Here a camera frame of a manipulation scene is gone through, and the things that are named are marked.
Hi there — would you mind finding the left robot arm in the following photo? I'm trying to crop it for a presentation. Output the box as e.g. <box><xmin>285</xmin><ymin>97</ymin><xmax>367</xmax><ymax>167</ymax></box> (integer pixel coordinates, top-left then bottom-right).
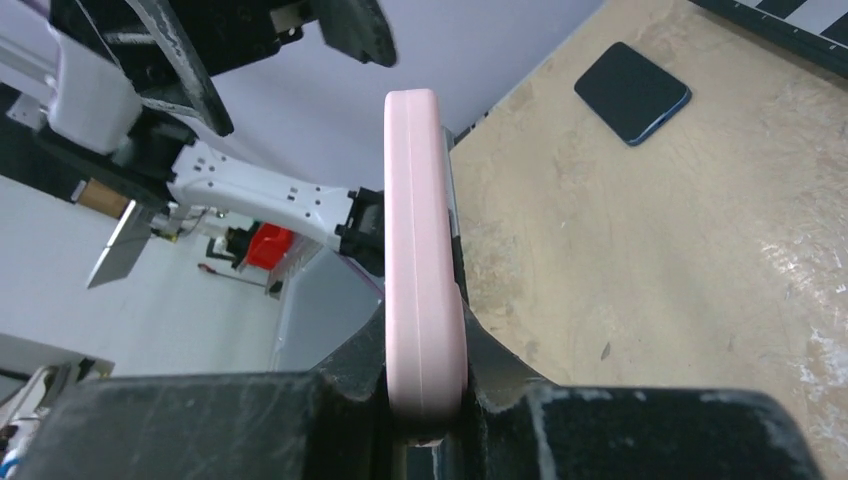
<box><xmin>35</xmin><ymin>1</ymin><xmax>397</xmax><ymax>288</ymax></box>

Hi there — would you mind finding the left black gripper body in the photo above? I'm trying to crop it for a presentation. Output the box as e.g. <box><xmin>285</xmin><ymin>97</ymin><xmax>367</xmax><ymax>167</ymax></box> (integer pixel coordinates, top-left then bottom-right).
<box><xmin>49</xmin><ymin>0</ymin><xmax>315</xmax><ymax>92</ymax></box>

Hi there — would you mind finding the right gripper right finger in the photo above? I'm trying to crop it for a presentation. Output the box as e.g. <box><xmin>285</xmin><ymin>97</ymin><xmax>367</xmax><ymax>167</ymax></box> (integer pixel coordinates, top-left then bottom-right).
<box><xmin>437</xmin><ymin>311</ymin><xmax>822</xmax><ymax>479</ymax></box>

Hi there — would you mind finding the aluminium table frame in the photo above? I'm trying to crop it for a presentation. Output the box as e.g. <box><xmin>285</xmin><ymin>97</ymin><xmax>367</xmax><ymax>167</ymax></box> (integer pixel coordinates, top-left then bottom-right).
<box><xmin>442</xmin><ymin>127</ymin><xmax>462</xmax><ymax>267</ymax></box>

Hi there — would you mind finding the black white chessboard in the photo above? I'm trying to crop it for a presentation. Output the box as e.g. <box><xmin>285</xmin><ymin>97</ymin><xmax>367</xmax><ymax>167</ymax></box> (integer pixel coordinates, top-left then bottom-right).
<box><xmin>691</xmin><ymin>0</ymin><xmax>847</xmax><ymax>78</ymax></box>

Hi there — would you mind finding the blue phone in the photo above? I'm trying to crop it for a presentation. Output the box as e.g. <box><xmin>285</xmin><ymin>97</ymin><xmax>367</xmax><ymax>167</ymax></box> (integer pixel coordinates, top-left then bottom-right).
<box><xmin>574</xmin><ymin>42</ymin><xmax>692</xmax><ymax>147</ymax></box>

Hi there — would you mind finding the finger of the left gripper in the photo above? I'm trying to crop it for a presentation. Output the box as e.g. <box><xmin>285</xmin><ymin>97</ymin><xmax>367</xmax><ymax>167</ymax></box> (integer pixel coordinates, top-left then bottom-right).
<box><xmin>127</xmin><ymin>0</ymin><xmax>234</xmax><ymax>137</ymax></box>
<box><xmin>314</xmin><ymin>0</ymin><xmax>398</xmax><ymax>68</ymax></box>

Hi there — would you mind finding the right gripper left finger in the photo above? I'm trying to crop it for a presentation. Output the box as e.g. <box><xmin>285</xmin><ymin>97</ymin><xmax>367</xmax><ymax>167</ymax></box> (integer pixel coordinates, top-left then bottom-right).
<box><xmin>15</xmin><ymin>310</ymin><xmax>392</xmax><ymax>479</ymax></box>

